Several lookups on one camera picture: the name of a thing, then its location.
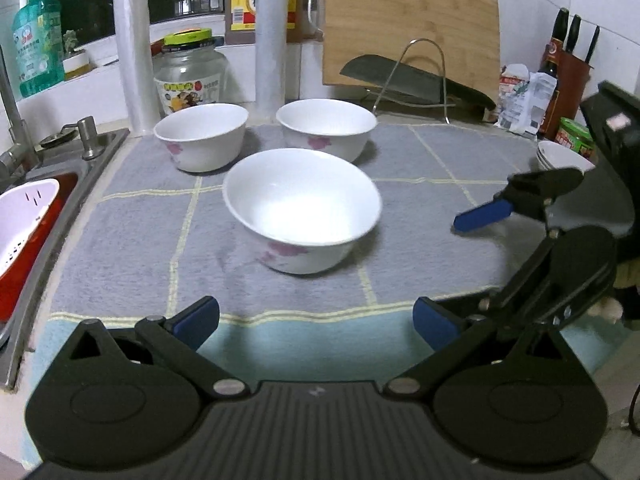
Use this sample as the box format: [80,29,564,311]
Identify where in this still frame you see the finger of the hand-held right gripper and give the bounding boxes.
[453,187,523,233]
[440,232,566,326]

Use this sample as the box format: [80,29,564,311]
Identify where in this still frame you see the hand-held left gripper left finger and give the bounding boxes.
[67,296,251,401]

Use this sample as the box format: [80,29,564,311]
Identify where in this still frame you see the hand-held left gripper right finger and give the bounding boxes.
[382,297,571,401]

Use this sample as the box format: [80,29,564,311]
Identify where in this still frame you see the white pink flower bowl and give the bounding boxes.
[276,99,377,163]
[153,103,250,174]
[222,148,384,275]

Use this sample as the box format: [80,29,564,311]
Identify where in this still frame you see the person's right hand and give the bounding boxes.
[590,296,624,322]

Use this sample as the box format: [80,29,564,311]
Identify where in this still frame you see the green lidded red label jar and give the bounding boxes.
[554,117,596,161]

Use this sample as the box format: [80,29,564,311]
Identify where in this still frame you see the dark soy sauce bottle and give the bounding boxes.
[537,7,570,141]

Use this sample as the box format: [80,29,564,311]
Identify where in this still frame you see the grey and blue checked mat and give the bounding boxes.
[22,121,608,461]

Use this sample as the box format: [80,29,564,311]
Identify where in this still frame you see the brown knife block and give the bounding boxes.
[542,47,593,136]

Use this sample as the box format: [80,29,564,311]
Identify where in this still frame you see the white and blue bag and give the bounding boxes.
[502,72,558,137]

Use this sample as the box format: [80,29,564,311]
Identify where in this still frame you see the red and white bag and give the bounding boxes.
[497,63,531,126]

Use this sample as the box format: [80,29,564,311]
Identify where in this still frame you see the red basin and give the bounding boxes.
[0,172,81,323]

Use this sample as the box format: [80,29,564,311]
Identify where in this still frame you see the steel sink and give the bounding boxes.
[0,127,131,391]

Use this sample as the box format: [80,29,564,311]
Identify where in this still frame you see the white colander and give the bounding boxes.
[0,178,61,281]

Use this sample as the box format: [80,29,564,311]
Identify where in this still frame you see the metal soap dispenser pump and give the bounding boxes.
[60,116,101,161]

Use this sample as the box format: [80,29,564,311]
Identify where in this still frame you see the bamboo cutting board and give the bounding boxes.
[321,0,502,106]

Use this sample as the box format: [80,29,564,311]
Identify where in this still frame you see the glass jar with green lid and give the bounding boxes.
[152,28,230,120]

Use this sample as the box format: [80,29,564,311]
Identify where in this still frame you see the metal faucet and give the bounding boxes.
[0,42,41,181]

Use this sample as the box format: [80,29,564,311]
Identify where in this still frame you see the small potted plant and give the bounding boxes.
[62,30,93,81]

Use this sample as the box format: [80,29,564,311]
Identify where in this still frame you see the green dish soap bottle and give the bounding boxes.
[12,0,66,99]

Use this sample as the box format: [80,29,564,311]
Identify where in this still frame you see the brown bottle with yellow label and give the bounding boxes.
[224,0,304,45]

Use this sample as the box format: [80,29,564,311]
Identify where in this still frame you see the metal wire rack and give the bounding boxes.
[367,38,451,125]

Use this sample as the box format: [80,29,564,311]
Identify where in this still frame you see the black handled knife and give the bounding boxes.
[584,25,601,63]
[565,14,582,56]

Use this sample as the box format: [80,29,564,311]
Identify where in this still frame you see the cleaver with black handle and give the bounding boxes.
[340,55,497,111]

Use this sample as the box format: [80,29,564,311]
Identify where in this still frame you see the black cable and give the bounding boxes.
[627,380,640,433]

